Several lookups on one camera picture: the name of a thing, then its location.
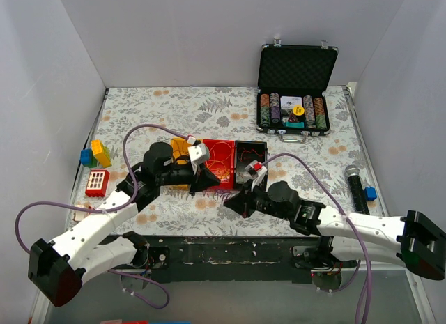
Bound small red white toy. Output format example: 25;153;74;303
72;205;94;223

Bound red white toy brick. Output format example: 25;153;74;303
85;169;109;197

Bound black plastic bin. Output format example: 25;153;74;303
233;141;268;190

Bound yellow plastic bin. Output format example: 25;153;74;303
169;137;203;191

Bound red plastic bin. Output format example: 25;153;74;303
203;139;235;190

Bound yellow thin wire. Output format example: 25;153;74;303
203;142;233;184

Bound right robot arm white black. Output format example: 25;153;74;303
224;181;445;281

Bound small blue block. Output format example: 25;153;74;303
364;187;378;201

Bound floral patterned table mat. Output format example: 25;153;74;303
66;86;391;236

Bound aluminium frame rail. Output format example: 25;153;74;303
41;261;119;273

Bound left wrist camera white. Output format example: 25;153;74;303
187;143;210;164

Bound black handheld microphone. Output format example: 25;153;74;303
344;164;370;215

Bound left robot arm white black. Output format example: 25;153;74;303
28;141;220;307

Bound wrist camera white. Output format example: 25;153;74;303
245;160;268;191
187;143;210;164

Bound stacked colourful toy bricks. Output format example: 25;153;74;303
79;139;112;169

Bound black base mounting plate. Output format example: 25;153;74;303
107;235;360;285

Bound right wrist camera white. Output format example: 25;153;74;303
245;160;268;191

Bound black poker chip case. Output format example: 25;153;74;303
256;40;339;142

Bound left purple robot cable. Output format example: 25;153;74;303
14;123;196;309

